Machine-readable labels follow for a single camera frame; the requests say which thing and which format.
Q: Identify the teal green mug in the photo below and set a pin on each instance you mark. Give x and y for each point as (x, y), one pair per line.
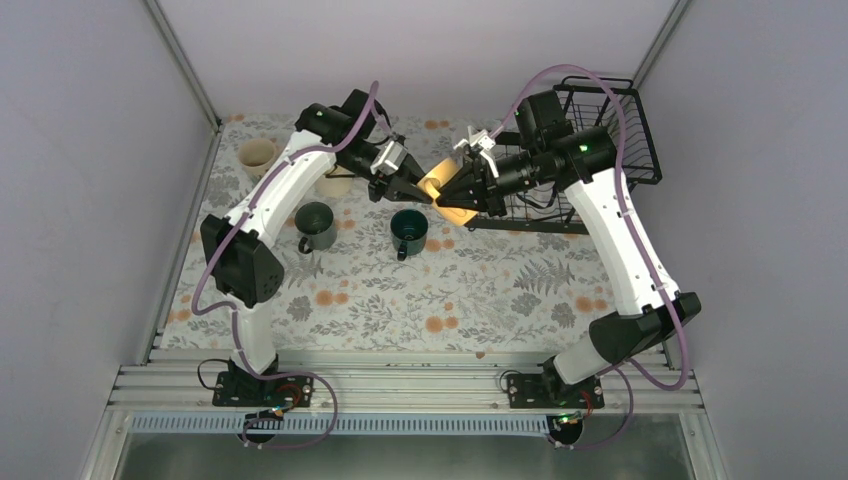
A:
(408, 229)

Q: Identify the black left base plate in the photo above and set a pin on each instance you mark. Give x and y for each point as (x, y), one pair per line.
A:
(240, 389)

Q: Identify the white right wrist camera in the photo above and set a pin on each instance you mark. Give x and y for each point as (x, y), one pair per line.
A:
(480, 145)

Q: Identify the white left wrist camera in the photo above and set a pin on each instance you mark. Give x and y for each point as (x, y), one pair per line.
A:
(390, 158)

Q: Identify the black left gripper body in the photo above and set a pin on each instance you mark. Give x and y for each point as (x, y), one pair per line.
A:
(379, 183)

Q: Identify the tall floral cream mug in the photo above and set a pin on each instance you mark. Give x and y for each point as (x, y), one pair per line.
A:
(256, 156)

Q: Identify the short cream mug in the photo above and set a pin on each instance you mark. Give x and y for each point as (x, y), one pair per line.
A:
(335, 182)

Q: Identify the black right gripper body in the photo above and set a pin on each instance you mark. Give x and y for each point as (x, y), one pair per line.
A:
(493, 199)

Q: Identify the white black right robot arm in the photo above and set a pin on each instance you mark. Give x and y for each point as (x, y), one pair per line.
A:
(649, 306)

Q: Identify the black wire dish rack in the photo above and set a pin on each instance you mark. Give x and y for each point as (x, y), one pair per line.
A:
(568, 133)

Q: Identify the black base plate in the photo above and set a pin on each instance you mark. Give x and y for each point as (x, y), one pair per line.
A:
(240, 389)
(536, 391)

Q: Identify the dark grey mug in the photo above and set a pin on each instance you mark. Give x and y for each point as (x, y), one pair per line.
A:
(316, 224)

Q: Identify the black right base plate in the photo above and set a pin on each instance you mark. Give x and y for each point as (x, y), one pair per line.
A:
(536, 391)

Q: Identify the aluminium rail frame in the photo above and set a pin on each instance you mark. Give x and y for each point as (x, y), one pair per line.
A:
(358, 393)

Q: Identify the yellow mug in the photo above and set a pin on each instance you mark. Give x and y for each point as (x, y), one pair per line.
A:
(429, 184)

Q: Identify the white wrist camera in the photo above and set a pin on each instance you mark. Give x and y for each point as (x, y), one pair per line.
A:
(390, 158)
(480, 145)

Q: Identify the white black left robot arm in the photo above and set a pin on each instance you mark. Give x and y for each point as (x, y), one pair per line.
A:
(242, 273)

